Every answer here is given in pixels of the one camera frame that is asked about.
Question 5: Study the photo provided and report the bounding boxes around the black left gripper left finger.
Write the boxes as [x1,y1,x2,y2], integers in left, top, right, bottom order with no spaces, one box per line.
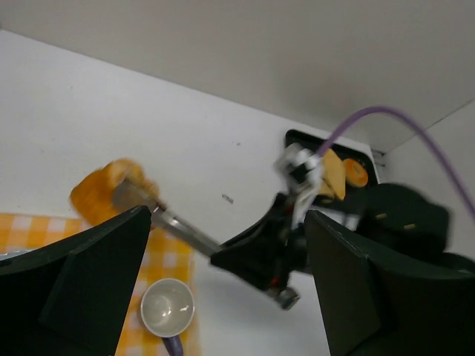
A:
[1,207,151,355]

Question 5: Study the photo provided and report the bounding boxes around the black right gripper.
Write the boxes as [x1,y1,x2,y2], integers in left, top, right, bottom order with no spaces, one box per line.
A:
[210,192,312,310]

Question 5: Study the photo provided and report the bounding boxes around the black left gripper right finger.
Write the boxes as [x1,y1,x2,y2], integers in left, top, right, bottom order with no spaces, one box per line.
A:
[304,211,474,355]

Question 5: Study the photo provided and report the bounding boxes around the orange croissant bread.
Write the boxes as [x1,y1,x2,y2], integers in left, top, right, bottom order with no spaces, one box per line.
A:
[70,158,160,226]

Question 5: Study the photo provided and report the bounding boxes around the oval bread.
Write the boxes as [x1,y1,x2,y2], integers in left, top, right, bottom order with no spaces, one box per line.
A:
[318,149,346,200]

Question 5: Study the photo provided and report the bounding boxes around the metal tongs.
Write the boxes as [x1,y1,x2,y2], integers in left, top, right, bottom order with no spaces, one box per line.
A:
[112,180,221,257]

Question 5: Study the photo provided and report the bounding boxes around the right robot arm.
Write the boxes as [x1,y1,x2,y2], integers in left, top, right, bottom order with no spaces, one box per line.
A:
[210,183,474,310]

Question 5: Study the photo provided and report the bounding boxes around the purple mug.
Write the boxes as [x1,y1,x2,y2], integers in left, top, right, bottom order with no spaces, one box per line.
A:
[140,278,195,356]

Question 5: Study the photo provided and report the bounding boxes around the black baking tray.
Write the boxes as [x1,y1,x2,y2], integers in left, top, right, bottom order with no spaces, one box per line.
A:
[284,128,380,208]

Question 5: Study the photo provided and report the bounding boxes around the yellow checkered cloth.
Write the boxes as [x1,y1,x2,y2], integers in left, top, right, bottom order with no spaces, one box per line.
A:
[1,213,194,355]

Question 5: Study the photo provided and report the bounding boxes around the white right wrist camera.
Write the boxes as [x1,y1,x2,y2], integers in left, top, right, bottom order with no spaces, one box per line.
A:
[275,143,324,194]

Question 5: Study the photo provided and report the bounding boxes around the orange ring doughnut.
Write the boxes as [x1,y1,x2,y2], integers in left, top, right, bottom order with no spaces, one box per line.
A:
[343,158,369,188]

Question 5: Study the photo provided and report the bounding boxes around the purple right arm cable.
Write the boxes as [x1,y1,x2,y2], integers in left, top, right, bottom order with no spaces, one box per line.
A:
[317,105,475,220]

